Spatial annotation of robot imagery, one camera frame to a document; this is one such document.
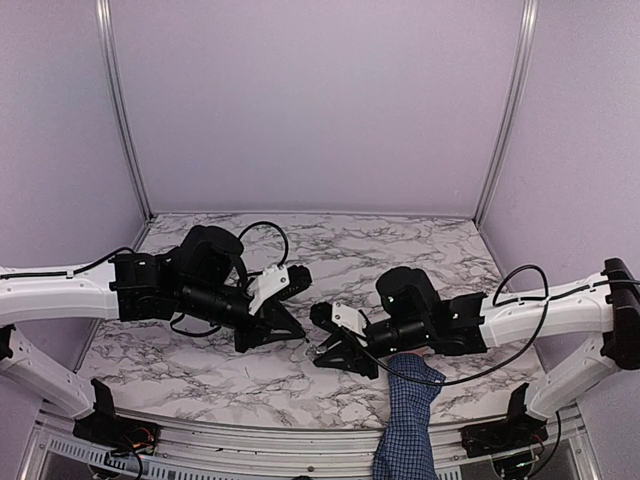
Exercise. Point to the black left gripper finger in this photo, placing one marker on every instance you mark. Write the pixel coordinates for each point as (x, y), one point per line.
(260, 339)
(279, 319)

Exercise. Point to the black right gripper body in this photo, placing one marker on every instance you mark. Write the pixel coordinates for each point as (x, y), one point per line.
(411, 335)

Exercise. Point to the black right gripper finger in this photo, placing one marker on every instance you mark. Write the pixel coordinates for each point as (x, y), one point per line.
(339, 357)
(333, 344)

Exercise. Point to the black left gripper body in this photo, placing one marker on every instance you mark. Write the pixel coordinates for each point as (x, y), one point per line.
(202, 303)

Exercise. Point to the blue checkered sleeve forearm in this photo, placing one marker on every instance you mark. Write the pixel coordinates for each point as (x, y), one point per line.
(405, 450)

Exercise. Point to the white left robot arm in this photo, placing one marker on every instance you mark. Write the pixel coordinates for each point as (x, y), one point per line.
(204, 277)

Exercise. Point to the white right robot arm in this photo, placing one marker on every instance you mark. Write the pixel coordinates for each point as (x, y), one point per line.
(605, 306)

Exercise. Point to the person's hand with long nails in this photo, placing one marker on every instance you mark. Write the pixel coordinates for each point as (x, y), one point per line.
(419, 352)

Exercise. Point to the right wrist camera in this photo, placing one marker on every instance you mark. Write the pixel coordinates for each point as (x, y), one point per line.
(348, 318)

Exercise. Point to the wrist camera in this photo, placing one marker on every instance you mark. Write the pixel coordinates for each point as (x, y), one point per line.
(270, 282)
(348, 318)

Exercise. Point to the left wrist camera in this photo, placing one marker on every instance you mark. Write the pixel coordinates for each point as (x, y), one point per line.
(270, 282)

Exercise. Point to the aluminium front rail frame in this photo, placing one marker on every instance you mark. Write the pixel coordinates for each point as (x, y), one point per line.
(201, 450)

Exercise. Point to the left aluminium corner post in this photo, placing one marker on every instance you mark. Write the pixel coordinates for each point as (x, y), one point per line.
(114, 82)

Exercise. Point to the aluminium corner post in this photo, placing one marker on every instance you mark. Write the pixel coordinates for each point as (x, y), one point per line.
(114, 82)
(515, 92)

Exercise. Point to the right aluminium corner post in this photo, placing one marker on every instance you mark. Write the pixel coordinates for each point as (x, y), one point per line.
(515, 92)

